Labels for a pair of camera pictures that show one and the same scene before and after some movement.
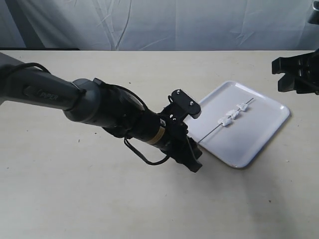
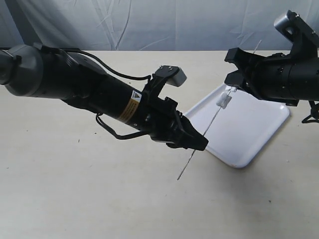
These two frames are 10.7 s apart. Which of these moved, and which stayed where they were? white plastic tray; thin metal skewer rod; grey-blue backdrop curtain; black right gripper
Moved: black right gripper; thin metal skewer rod
Stayed: grey-blue backdrop curtain; white plastic tray
